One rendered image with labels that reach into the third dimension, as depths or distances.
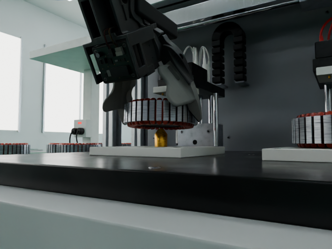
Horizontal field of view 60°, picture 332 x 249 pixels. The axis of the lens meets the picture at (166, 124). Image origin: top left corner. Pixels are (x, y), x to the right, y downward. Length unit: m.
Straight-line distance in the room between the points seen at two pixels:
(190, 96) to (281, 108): 0.29
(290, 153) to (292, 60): 0.37
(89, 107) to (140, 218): 1.38
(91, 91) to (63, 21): 5.03
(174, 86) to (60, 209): 0.24
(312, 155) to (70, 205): 0.21
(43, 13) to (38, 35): 0.47
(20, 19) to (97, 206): 5.77
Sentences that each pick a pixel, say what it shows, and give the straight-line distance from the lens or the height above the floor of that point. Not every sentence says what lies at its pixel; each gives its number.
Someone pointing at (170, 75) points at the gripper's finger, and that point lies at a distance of 0.39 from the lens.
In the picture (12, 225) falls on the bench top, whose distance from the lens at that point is 0.22.
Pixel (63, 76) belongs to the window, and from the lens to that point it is 6.19.
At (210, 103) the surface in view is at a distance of 0.56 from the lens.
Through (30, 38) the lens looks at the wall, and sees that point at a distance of 5.93.
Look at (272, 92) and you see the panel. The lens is 0.64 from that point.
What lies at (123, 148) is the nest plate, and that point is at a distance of 0.39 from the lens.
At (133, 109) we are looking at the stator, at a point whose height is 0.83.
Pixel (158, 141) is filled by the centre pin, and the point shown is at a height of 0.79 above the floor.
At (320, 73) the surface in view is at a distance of 0.40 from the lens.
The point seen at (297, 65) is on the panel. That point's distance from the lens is 0.65.
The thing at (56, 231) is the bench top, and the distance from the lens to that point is 0.19.
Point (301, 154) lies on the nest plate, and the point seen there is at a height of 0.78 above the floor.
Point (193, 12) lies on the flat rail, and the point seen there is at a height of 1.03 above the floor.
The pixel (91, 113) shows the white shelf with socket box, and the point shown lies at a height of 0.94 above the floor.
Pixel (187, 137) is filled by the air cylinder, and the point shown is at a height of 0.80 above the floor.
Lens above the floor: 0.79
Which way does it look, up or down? 4 degrees up
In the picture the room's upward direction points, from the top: straight up
